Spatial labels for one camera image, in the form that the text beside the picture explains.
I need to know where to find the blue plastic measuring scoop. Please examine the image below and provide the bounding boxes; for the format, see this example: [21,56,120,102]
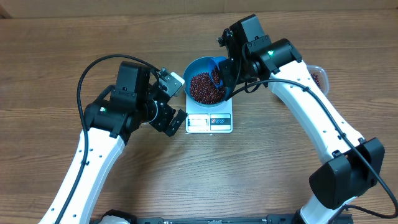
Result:
[205,57,228,105]

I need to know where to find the red adzuki beans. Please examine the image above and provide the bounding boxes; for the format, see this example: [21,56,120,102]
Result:
[189,67,321,105]

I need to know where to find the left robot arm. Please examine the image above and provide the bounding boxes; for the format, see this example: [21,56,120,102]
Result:
[41,62,187,223]

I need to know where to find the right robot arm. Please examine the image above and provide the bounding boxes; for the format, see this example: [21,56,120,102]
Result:
[218,15,385,223]

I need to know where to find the teal metal bowl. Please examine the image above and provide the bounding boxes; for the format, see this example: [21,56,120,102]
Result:
[182,56,233,108]

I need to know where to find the white digital kitchen scale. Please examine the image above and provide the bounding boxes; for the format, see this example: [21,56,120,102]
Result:
[185,96,233,134]

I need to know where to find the clear plastic food container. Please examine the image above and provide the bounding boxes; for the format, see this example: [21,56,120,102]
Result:
[307,65,330,96]

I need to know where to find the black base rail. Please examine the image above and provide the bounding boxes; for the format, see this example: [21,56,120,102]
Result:
[89,209,304,224]

